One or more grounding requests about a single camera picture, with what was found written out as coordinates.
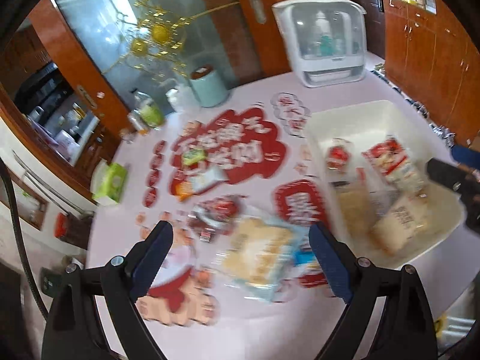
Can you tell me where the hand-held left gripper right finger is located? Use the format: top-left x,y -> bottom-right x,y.
308,223 -> 439,360

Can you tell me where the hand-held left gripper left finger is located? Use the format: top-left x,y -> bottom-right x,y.
41,220 -> 174,360

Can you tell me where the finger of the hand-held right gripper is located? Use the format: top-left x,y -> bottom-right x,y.
451,145 -> 480,167
425,157 -> 467,194

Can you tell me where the red and white snack packet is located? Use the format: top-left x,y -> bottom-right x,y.
362,135 -> 425,196

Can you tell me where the clear puffed snack packet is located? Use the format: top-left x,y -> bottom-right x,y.
333,183 -> 376,241

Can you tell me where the beige cracker packet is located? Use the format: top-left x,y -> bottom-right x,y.
370,198 -> 429,256

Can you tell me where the large yellow cake bag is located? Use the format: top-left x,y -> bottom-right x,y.
220,215 -> 307,303

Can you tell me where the white plastic bin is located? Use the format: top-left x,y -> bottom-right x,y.
303,99 -> 466,271

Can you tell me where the dark jujube packet red label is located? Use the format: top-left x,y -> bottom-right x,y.
325,139 -> 354,174

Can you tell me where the blue and white snack packet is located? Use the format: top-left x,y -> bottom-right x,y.
294,249 -> 322,269

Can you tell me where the dark red snack packet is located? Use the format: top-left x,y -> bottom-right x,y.
188,195 -> 247,243

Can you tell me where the green tissue box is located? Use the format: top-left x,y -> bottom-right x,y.
91,160 -> 128,204

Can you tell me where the orange and white bar packet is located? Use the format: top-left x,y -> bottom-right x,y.
175,166 -> 228,200

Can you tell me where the red round lid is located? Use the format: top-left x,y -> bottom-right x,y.
54,212 -> 70,238

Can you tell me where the small green snack packet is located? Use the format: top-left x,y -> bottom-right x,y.
181,149 -> 208,167

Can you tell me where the glass bottle with yellow-green label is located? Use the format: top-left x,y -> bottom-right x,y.
130,90 -> 166,130

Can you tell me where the white plastic bottle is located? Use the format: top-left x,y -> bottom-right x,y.
165,85 -> 193,114

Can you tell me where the dark entrance door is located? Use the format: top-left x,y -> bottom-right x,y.
344,0 -> 388,61

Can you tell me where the white bottle sterilizer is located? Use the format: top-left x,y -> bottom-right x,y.
271,0 -> 367,89

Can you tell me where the teal canister with brown lid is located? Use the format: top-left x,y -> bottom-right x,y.
188,66 -> 230,108

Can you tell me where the glass door with gold ornament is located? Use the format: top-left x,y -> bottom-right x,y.
50,0 -> 263,95

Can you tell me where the wooden wall cabinet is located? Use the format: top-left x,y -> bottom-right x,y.
382,0 -> 480,148

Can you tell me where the metal door handle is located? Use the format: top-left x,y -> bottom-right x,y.
76,86 -> 95,108
245,0 -> 268,24

